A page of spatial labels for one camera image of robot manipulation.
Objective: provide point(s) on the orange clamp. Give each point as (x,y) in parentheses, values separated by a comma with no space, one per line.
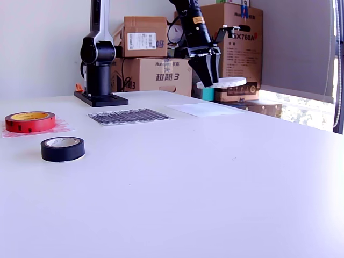
(78,87)

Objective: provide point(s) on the white plastic bag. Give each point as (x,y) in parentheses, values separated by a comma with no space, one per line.
(176,33)

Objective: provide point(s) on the red scribbled paper sheet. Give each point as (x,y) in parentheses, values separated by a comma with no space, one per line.
(63,127)

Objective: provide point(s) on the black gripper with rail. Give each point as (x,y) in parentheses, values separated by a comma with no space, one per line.
(201,51)

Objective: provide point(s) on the green item on box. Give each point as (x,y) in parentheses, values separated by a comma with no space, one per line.
(223,1)

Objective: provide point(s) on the black scribbled paper sheet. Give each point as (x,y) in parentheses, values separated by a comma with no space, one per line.
(129,117)

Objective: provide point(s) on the white tape roll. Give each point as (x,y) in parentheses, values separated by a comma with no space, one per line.
(231,82)

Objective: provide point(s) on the wide cardboard box blue print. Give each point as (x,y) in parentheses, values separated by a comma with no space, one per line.
(166,86)

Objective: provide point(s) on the red tape roll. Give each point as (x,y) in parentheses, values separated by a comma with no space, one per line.
(29,126)

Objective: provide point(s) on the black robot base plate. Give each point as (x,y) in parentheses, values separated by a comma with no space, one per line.
(107,100)

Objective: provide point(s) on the dark window frame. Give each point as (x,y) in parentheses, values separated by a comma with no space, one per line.
(341,16)

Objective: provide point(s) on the blank white paper sheet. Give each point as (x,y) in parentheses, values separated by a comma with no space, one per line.
(204,110)

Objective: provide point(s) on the blue clip on box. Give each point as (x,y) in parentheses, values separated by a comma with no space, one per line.
(244,10)

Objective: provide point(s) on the wrist camera board with bracket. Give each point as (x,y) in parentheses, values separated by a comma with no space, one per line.
(220,33)

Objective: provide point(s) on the black tape roll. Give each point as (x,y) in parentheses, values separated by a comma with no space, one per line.
(62,151)

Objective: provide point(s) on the large GX760A cardboard box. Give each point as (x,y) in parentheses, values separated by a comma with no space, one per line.
(242,67)

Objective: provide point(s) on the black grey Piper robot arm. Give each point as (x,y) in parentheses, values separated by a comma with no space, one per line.
(98,78)

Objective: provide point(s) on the grey roller blind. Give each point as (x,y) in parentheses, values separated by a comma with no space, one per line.
(295,48)

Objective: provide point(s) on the small cardboard box shipping label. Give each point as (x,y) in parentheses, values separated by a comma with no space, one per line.
(139,24)

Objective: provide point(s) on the teal sided printed box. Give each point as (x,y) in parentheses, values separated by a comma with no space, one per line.
(208,94)

